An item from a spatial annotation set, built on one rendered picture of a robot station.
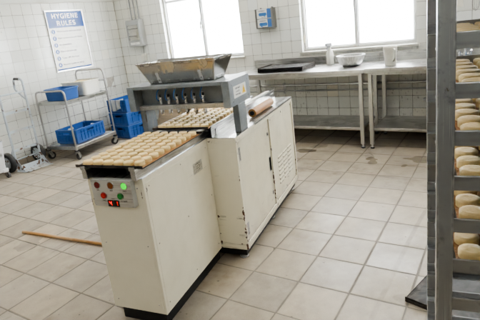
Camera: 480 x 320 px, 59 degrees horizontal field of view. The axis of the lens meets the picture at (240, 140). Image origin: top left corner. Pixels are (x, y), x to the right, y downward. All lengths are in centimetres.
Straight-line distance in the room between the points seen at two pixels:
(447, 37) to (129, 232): 179
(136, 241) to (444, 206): 165
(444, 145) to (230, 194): 197
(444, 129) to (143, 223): 162
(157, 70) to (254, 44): 345
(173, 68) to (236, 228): 108
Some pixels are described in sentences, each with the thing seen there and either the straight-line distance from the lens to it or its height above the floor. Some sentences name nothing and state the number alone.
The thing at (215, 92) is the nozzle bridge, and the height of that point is 110.
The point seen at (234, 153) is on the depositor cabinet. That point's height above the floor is 74.
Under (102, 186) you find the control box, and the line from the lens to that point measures 219.
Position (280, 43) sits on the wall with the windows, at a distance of 588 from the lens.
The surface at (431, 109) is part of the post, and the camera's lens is 131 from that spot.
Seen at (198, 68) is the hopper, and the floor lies 126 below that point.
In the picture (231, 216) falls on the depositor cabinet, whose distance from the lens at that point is 276.
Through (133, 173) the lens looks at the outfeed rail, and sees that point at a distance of 204.
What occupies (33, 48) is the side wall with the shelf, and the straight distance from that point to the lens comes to 668.
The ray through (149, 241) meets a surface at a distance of 220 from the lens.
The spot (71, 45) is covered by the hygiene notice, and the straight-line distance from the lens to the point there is 703.
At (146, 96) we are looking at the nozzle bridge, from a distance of 288.
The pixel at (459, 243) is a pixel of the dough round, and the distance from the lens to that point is 109.
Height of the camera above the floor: 148
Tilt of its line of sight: 15 degrees down
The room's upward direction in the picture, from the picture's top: 7 degrees counter-clockwise
